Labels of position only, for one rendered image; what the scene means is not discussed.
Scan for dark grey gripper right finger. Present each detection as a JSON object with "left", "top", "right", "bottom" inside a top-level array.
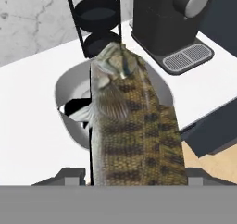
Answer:
[{"left": 184, "top": 168, "right": 237, "bottom": 187}]

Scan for dark grey base cabinet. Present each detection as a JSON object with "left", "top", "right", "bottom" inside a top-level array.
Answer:
[{"left": 180, "top": 98, "right": 237, "bottom": 159}]

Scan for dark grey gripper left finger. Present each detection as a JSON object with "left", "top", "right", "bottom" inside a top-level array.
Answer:
[{"left": 31, "top": 168, "right": 86, "bottom": 187}]

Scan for black wire stand with bowls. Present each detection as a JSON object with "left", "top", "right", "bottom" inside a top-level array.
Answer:
[{"left": 63, "top": 0, "right": 123, "bottom": 59}]

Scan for brown spotted fish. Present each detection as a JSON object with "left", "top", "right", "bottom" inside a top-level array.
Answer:
[{"left": 65, "top": 42, "right": 189, "bottom": 187}]

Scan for black coffee machine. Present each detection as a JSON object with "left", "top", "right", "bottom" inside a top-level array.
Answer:
[{"left": 131, "top": 0, "right": 217, "bottom": 76}]

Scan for grey round tupperware container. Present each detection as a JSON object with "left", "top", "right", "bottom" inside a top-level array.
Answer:
[{"left": 55, "top": 60, "right": 175, "bottom": 151}]

